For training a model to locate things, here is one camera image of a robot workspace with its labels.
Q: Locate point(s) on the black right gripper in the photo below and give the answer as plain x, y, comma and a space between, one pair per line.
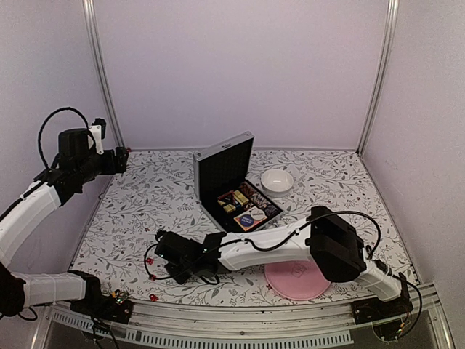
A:
180, 275

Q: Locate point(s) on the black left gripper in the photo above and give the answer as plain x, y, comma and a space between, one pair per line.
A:
112, 167

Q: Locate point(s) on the aluminium poker set case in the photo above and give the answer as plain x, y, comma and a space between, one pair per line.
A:
220, 169

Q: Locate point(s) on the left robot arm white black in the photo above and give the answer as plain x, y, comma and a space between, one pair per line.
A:
80, 159

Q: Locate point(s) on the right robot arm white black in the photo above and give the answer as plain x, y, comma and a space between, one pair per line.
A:
323, 237

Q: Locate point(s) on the blue round blind button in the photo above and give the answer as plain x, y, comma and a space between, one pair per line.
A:
246, 221

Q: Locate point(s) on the triangular all in button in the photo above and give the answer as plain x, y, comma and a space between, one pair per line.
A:
228, 198

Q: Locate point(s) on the gold playing card deck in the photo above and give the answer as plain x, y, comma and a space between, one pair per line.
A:
239, 199

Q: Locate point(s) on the row of poker chips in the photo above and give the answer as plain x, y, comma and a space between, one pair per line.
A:
253, 194

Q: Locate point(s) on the blue brown poker chip row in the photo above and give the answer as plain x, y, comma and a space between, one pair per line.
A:
271, 210

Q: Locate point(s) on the pink plastic plate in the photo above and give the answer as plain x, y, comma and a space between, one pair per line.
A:
296, 280

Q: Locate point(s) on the white ceramic bowl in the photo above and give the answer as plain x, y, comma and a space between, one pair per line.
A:
276, 183

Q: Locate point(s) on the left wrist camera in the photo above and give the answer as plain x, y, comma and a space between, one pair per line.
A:
97, 130

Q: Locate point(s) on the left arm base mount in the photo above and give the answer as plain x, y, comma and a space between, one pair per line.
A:
115, 307

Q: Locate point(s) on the front aluminium rail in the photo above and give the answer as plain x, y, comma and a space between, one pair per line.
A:
324, 325

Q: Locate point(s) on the left aluminium frame post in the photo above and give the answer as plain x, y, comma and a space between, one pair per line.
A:
90, 19

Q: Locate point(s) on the aluminium frame post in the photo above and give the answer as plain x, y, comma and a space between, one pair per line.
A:
90, 19
386, 48

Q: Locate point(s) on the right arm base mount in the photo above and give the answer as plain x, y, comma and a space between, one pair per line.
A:
373, 309

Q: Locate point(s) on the right aluminium frame post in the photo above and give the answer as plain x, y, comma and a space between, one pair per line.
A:
386, 48

